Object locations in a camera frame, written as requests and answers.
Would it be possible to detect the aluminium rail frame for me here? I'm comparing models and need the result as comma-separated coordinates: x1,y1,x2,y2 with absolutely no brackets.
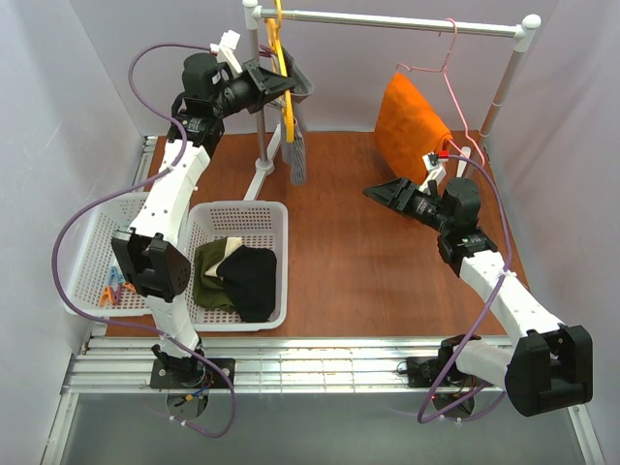
40,135,606,465

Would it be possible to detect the pink wire hanger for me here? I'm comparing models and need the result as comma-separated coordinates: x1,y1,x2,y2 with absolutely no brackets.
392,17,488,169

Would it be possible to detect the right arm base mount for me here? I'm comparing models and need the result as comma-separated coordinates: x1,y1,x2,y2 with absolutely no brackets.
396,356,446,388

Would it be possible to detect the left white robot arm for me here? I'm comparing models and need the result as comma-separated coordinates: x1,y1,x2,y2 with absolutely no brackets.
111,52,295,386

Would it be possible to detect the blue clothespin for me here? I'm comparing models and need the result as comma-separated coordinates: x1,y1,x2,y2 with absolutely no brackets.
108,265,125,288

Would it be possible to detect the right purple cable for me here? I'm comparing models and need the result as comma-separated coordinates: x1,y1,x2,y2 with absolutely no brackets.
417,153,512,425

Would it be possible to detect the yellow plastic hanger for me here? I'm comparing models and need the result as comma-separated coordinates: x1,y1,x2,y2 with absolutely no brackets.
264,0,295,143

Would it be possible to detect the white clothespin basket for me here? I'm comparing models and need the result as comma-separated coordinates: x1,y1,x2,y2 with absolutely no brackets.
67,192,192,319

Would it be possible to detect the olive green garment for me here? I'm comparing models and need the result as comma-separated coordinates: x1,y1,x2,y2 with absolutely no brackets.
192,238,235,313

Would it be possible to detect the orange towel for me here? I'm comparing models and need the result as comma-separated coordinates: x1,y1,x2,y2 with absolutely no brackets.
374,73,453,184

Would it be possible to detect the purple clothespin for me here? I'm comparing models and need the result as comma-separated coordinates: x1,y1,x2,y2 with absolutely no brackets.
260,45,275,57

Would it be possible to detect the grey striped underwear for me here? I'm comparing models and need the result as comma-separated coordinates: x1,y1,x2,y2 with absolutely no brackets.
280,48,315,186

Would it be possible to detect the purple cable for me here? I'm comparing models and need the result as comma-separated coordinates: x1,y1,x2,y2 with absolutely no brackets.
50,43,237,438
417,153,512,425

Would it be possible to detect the cream garment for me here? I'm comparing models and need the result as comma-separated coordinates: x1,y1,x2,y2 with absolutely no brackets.
203,237,242,278

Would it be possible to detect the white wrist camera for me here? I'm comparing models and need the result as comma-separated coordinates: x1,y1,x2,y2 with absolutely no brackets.
210,30,243,78
418,152,447,196

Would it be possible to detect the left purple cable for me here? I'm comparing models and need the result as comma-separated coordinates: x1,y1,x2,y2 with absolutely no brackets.
50,43,237,438

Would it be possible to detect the black garment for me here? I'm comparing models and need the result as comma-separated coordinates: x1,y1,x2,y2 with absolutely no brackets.
217,245,277,323

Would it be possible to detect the orange clothespin front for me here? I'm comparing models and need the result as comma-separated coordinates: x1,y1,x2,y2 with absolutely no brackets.
99,286,121,307

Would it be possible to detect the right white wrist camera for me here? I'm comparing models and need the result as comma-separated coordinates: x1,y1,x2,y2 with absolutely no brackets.
418,152,447,196

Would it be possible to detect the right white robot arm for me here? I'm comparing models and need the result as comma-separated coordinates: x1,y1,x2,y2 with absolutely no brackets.
363,177,594,417

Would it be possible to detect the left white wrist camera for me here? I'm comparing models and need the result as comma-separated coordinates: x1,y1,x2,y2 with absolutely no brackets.
210,30,243,78

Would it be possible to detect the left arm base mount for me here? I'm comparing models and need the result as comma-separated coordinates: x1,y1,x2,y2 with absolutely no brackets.
149,356,236,389

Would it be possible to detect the silver clothes rack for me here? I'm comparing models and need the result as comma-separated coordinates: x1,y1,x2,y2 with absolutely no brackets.
236,0,541,204

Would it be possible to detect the white laundry basket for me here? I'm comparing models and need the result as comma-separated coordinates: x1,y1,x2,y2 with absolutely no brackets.
178,201,289,332

